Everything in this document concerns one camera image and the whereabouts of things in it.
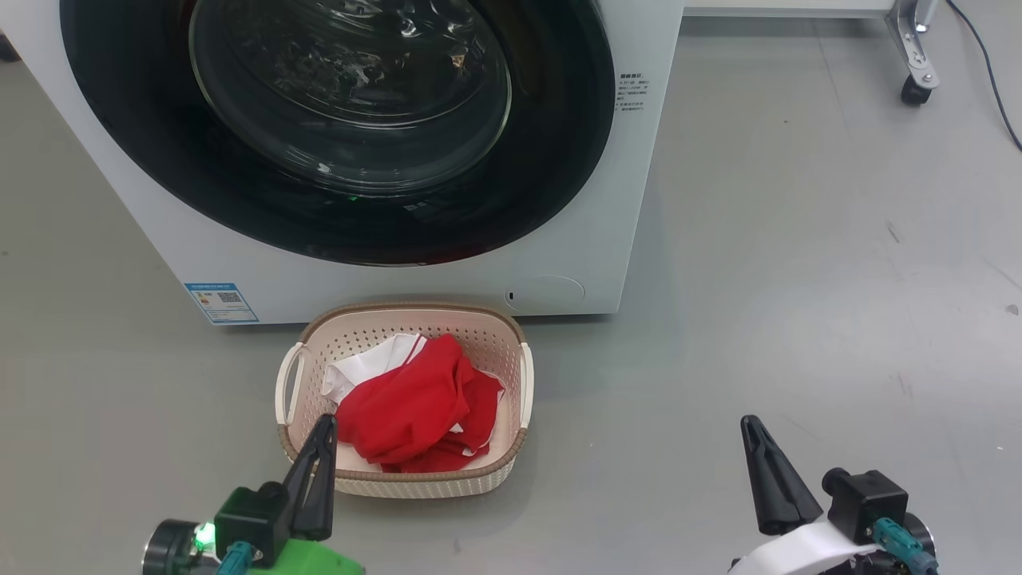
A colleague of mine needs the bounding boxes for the round washer filter flap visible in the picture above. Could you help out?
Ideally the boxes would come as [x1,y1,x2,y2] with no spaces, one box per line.
[504,275,587,313]

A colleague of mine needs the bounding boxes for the red and white garment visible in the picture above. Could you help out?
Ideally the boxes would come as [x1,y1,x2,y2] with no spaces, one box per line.
[320,332,507,474]

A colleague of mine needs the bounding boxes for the teal connector gripper cable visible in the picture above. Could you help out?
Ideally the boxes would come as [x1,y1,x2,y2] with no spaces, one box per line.
[215,540,256,575]
[870,517,940,575]

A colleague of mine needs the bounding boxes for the blue energy label sticker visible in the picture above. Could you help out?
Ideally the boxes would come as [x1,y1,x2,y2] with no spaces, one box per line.
[183,280,261,325]

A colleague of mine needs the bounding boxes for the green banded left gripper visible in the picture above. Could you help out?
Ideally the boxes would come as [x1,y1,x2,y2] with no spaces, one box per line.
[141,412,367,575]

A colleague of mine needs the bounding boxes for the black rimmed glass washer door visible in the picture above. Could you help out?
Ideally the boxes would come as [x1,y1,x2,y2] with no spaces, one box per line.
[59,0,616,268]

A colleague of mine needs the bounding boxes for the metal cart leg with caster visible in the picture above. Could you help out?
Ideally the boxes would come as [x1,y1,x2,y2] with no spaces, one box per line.
[884,0,942,107]

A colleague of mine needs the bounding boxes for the teal connector left gripper cable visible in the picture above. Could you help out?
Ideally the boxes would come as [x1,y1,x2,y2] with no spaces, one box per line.
[215,540,256,575]

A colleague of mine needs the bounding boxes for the cream perforated laundry basket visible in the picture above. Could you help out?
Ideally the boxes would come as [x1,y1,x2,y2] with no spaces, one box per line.
[274,301,535,500]

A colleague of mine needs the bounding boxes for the white front-load washing machine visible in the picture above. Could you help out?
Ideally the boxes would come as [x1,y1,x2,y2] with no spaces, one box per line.
[0,0,687,327]

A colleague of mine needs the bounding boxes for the black floor cable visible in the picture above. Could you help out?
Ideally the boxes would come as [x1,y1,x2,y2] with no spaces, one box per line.
[945,0,1022,153]

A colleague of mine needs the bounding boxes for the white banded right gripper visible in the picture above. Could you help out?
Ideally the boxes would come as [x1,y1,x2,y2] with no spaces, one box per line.
[727,414,937,575]

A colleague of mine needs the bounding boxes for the teal connector right gripper cable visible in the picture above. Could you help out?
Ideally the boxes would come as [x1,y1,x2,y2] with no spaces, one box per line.
[870,517,940,575]

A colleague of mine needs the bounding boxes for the white cart panel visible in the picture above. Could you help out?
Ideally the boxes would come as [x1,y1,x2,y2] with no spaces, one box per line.
[683,0,897,19]

